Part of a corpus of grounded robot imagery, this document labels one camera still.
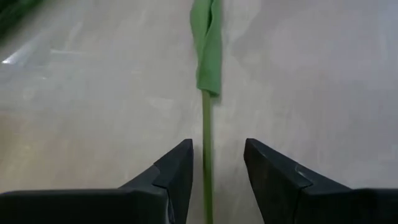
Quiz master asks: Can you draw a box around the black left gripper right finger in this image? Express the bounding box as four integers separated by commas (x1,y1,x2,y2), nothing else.
244,139,398,224

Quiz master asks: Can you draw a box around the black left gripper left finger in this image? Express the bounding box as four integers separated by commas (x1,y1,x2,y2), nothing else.
0,139,194,224

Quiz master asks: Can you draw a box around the cream tulip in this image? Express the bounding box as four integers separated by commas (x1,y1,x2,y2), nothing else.
189,0,223,224

